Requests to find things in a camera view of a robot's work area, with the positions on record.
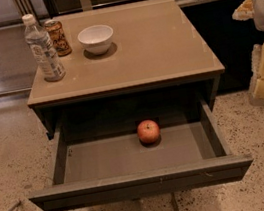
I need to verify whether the red apple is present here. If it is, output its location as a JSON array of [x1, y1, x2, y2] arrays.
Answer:
[[136, 120, 160, 144]]

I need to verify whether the brown cabinet with counter top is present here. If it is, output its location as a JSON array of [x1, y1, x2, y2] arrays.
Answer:
[[28, 0, 224, 132]]

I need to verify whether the open grey top drawer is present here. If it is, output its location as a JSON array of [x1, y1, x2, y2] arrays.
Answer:
[[28, 99, 253, 211]]

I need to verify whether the white ceramic bowl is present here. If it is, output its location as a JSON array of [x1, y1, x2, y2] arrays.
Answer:
[[77, 24, 114, 55]]

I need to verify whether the brown drink can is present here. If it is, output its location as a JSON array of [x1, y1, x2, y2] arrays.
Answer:
[[44, 19, 73, 56]]

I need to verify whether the clear plastic water bottle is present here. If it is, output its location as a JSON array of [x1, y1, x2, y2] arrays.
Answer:
[[22, 14, 65, 82]]

